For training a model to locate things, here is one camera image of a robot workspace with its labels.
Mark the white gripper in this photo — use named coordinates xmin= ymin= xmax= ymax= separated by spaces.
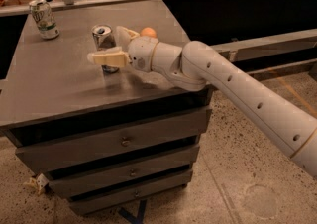
xmin=87 ymin=26 xmax=159 ymax=72

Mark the crushed silver blue redbull can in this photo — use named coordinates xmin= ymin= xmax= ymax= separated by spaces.
xmin=91 ymin=24 xmax=120 ymax=74

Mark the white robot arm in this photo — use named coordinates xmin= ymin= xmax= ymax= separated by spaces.
xmin=87 ymin=26 xmax=317 ymax=178

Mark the green white 7up can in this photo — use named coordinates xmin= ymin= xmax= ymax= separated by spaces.
xmin=29 ymin=0 xmax=59 ymax=40

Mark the small orange fruit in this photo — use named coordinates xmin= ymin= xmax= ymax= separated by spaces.
xmin=140 ymin=27 xmax=157 ymax=38

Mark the grey drawer cabinet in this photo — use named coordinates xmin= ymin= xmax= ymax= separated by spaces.
xmin=0 ymin=0 xmax=212 ymax=204

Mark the top grey drawer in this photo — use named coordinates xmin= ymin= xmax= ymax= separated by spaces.
xmin=16 ymin=107 xmax=211 ymax=173

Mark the grey drawer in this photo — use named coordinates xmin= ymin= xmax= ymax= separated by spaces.
xmin=16 ymin=107 xmax=211 ymax=173
xmin=50 ymin=144 xmax=199 ymax=198
xmin=69 ymin=169 xmax=192 ymax=215

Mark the middle grey drawer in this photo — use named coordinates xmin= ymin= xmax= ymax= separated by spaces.
xmin=50 ymin=144 xmax=199 ymax=198

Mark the crumpled paper scrap on floor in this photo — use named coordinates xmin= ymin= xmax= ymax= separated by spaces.
xmin=24 ymin=173 xmax=49 ymax=195

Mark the bottom grey drawer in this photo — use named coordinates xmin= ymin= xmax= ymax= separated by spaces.
xmin=69 ymin=169 xmax=192 ymax=215

